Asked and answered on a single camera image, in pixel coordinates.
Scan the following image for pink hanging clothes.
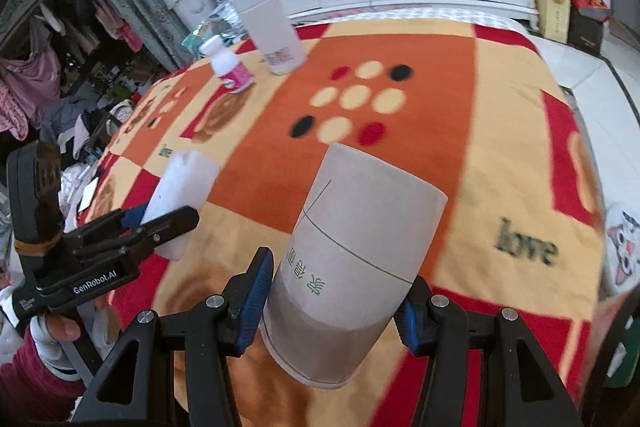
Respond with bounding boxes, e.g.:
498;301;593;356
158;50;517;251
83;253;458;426
1;46;61;141

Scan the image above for grey white paper cup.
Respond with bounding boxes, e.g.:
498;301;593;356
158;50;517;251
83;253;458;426
260;143;447;389

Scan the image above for cat print cushion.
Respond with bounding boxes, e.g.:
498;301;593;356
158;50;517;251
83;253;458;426
603;202;639;296

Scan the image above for left hand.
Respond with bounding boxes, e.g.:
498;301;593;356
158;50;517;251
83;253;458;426
29;314;81;372

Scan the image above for white pink small bottle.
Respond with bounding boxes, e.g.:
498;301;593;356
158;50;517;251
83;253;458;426
198;35;254;93

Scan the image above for brown cardboard box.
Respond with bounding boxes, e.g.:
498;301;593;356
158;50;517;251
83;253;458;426
536;0;570;44

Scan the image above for tall white paper cup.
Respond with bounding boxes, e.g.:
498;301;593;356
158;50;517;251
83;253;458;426
231;0;307;75

